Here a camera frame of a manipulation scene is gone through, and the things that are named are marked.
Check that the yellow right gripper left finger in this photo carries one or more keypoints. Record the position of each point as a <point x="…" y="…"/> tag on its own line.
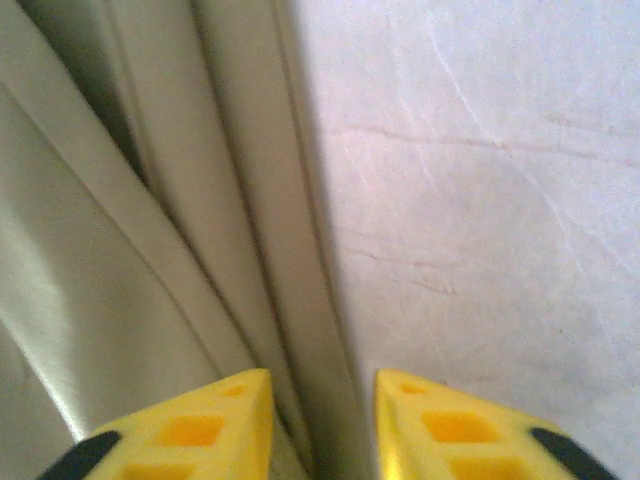
<point x="200" y="440"/>

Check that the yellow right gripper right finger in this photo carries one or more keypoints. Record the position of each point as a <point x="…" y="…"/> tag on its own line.
<point x="450" y="435"/>

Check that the olive skirt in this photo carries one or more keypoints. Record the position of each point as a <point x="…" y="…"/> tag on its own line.
<point x="150" y="200"/>

